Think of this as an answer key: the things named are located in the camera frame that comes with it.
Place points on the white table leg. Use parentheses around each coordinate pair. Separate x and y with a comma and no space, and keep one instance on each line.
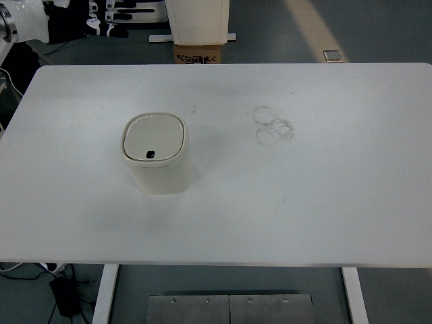
(106,293)
(356,297)

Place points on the black power adapter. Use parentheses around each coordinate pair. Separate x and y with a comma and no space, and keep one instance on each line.
(65,297)

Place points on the white power strip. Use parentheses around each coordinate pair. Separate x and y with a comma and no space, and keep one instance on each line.
(55,266)

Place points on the large white plastic bin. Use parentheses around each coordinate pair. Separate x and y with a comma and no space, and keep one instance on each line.
(199,23)

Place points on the white appliance with dark slot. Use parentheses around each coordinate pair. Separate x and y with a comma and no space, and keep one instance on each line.
(148,20)

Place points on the grey floor socket plate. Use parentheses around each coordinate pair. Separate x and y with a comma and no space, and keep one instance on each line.
(333,56)

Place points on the brown cardboard box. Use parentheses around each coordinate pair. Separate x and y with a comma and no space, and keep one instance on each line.
(197,54)

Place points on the small cream trash bin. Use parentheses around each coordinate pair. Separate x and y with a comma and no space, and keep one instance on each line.
(158,175)

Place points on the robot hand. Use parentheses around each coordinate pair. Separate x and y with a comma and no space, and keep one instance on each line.
(67,20)

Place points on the grey metal plate with screws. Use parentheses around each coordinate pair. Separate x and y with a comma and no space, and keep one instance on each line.
(229,310)

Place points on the white floor foot bar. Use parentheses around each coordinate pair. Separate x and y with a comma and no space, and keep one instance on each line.
(158,38)

